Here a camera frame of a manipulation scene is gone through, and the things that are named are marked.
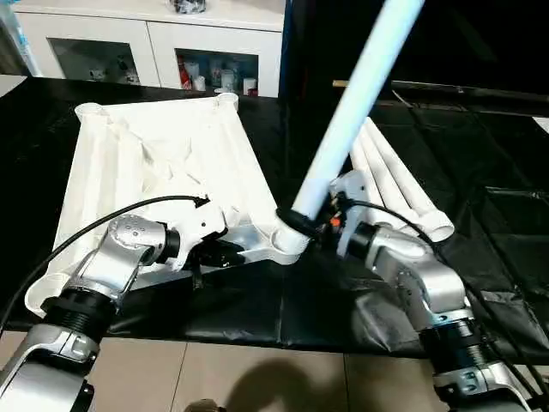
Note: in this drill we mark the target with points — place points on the white plastic table top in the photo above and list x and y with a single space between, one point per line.
154 163

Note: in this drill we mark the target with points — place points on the white plastic table leg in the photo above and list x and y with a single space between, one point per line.
390 176
407 176
360 163
356 103

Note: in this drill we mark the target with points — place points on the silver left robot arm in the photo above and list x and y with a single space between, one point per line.
111 266

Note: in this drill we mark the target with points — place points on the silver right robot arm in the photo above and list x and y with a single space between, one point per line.
420 283

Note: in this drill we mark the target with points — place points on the small tan box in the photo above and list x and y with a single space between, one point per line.
339 83

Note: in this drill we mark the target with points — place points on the small white cup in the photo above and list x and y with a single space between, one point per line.
250 86

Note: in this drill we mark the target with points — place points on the black work mat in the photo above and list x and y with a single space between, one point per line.
497 189

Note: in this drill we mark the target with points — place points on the white glass-door cabinet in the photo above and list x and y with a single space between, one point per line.
146 43

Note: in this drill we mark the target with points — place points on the white flat strip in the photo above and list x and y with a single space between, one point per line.
543 124

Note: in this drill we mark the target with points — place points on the grey crumpled object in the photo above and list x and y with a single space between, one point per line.
189 5

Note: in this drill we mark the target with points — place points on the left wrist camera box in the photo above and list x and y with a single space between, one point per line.
202 221

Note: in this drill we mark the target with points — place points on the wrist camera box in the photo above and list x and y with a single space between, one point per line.
353 193
202 221

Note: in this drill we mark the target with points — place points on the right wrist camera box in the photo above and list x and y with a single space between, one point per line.
353 193

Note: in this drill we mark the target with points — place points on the dark long rail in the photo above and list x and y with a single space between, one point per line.
446 88

